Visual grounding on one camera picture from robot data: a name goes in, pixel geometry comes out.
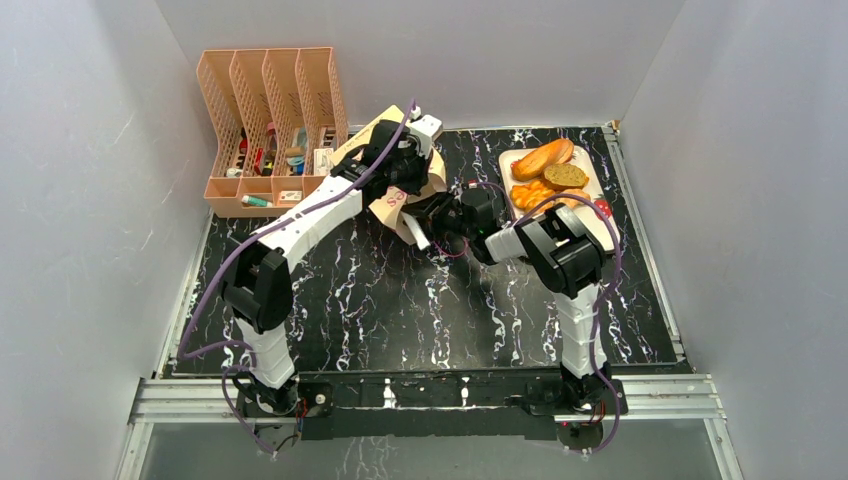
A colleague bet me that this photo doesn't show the small white box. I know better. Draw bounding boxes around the small white box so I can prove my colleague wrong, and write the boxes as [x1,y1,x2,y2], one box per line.
[313,148,334,176]

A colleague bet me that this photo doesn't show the purple cable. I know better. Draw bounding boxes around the purple cable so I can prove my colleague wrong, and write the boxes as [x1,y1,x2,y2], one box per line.
[176,99,419,457]
[467,181,628,456]

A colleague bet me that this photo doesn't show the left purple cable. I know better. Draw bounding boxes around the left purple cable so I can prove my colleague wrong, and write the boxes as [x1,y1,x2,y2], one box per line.
[176,99,419,457]

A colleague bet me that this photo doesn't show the orange braided fake bread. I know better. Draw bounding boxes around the orange braided fake bread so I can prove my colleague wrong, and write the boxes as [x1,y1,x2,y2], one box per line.
[510,180,556,212]

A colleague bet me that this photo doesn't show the peach plastic file organizer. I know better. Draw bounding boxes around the peach plastic file organizer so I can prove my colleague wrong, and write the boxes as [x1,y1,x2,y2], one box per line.
[196,47,348,218]

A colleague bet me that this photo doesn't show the brown fake bread slice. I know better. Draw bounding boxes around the brown fake bread slice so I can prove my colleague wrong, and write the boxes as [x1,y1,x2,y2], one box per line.
[541,163,589,191]

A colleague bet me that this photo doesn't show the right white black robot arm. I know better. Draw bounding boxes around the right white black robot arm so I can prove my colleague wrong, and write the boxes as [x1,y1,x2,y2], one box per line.
[402,188,608,414]

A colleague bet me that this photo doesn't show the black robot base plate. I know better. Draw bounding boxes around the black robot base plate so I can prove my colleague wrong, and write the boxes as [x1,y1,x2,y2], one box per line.
[226,366,629,448]

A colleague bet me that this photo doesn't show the long orange fake baguette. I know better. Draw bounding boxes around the long orange fake baguette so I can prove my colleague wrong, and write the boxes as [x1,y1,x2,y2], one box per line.
[511,138,574,182]

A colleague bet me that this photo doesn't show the red bottle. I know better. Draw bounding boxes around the red bottle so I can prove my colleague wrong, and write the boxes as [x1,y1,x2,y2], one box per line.
[266,122,276,151]

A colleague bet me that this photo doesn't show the metal tongs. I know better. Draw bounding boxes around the metal tongs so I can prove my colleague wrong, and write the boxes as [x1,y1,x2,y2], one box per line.
[398,212,431,251]

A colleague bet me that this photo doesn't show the aluminium frame rail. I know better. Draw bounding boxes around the aluminium frame rail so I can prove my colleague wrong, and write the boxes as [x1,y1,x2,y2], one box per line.
[130,374,743,479]

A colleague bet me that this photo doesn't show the green white tube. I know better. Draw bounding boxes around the green white tube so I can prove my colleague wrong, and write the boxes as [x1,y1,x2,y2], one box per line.
[241,195,274,208]

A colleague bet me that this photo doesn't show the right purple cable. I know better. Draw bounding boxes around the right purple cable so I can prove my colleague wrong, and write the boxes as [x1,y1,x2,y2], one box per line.
[467,181,628,456]

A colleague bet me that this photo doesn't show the white strawberry print tray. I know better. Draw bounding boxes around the white strawberry print tray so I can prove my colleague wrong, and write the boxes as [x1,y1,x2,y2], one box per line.
[498,145,621,253]

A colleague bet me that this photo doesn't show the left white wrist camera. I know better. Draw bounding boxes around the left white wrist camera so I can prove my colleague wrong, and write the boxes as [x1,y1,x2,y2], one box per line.
[407,115,443,159]

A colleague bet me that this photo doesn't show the tan fake croissant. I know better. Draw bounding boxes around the tan fake croissant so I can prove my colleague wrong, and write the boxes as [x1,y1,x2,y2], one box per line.
[555,189,592,209]

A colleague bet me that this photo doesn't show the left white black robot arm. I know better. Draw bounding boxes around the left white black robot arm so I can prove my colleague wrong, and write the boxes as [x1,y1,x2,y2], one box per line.
[220,115,443,416]

